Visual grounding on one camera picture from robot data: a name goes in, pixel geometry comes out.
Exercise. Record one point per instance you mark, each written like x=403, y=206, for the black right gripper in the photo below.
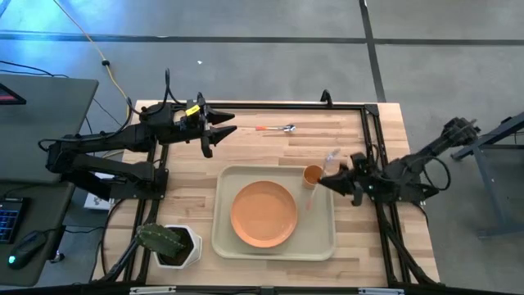
x=368, y=182

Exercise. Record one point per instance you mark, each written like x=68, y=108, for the white printed paper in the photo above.
x=96, y=201

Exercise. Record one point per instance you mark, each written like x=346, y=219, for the orange plate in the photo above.
x=264, y=215

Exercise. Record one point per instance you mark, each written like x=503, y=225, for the black device with red screen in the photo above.
x=8, y=96

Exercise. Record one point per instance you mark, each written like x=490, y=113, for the black diagonal frame strut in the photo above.
x=123, y=258
x=403, y=254

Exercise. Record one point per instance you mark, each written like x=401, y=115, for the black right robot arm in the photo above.
x=434, y=147

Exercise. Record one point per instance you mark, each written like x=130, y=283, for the cream plastic tray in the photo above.
x=315, y=241

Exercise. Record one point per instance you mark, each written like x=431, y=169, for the clear plastic bottle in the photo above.
x=332, y=156

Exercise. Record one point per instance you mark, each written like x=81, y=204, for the black clamp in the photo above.
x=326, y=97

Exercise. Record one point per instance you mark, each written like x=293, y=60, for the grey metal stand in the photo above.
x=487, y=184

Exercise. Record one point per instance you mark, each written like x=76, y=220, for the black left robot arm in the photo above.
x=102, y=141

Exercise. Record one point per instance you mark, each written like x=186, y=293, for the white plant pot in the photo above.
x=192, y=254

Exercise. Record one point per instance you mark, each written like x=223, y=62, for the black computer mouse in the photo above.
x=26, y=248

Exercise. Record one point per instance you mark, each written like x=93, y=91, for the black aluminium table frame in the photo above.
x=286, y=106

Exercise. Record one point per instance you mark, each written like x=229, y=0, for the black keyboard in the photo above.
x=8, y=219

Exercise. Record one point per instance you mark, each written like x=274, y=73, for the grey desk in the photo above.
x=49, y=114

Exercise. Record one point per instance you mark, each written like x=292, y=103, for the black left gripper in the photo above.
x=188, y=131

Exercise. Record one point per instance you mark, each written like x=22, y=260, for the yellow tag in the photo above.
x=192, y=110

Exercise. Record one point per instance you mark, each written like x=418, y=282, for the white bracket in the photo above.
x=380, y=291
x=152, y=290

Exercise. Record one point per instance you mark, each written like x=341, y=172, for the green cactus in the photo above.
x=159, y=239

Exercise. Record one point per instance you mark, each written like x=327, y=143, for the orange cup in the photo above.
x=311, y=177

